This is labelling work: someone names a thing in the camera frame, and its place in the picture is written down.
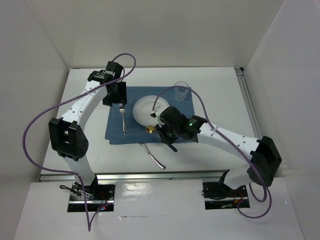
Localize silver fork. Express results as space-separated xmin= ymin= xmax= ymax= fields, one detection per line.
xmin=119 ymin=103 xmax=127 ymax=135

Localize gold spoon teal handle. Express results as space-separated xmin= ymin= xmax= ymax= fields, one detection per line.
xmin=145 ymin=125 xmax=178 ymax=153

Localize clear glass bowl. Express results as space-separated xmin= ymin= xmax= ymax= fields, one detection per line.
xmin=132 ymin=95 xmax=170 ymax=127

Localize silver table knife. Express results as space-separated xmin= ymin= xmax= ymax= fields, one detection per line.
xmin=139 ymin=143 xmax=166 ymax=170

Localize blue cloth napkin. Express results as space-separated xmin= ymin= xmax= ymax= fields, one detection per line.
xmin=105 ymin=86 xmax=195 ymax=145

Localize clear plastic cup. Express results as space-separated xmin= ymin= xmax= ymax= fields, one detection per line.
xmin=174 ymin=81 xmax=189 ymax=101

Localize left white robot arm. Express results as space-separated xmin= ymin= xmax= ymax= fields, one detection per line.
xmin=48 ymin=61 xmax=127 ymax=200

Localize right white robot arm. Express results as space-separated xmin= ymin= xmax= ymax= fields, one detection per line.
xmin=151 ymin=106 xmax=282 ymax=196

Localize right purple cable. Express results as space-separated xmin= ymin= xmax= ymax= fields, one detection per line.
xmin=152 ymin=85 xmax=274 ymax=219

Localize purple cable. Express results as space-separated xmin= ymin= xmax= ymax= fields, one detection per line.
xmin=152 ymin=85 xmax=274 ymax=219
xmin=21 ymin=52 xmax=137 ymax=232

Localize aluminium front rail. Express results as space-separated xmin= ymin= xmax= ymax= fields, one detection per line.
xmin=39 ymin=169 xmax=223 ymax=183

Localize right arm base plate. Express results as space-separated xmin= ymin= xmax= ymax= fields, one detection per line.
xmin=201 ymin=182 xmax=251 ymax=210

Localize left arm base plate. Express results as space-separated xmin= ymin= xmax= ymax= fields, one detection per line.
xmin=59 ymin=183 xmax=116 ymax=213

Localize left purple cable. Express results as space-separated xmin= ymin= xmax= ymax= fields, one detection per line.
xmin=21 ymin=52 xmax=137 ymax=232

